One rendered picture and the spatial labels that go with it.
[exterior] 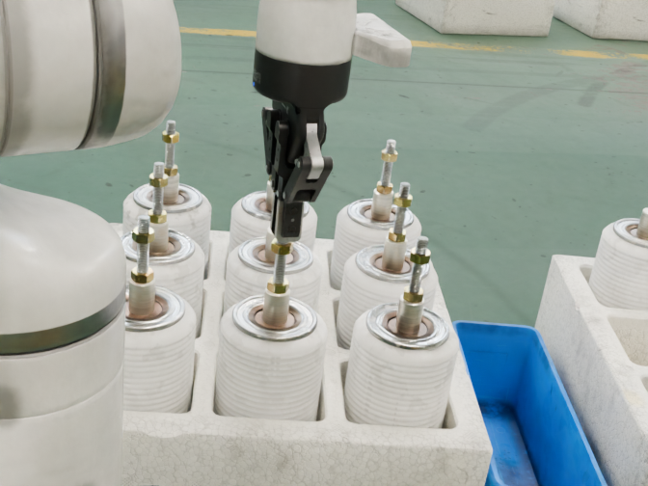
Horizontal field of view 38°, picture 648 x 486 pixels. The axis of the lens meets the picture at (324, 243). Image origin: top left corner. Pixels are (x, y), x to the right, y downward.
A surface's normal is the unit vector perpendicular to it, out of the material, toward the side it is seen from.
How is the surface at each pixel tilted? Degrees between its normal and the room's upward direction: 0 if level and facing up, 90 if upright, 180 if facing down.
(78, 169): 0
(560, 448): 88
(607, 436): 90
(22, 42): 80
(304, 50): 90
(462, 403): 0
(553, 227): 0
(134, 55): 84
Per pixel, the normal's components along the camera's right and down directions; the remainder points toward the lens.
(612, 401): -0.99, -0.09
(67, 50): 0.52, 0.28
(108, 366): 0.94, 0.24
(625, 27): 0.25, 0.46
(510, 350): 0.04, 0.42
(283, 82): -0.36, 0.38
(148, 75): 0.52, 0.48
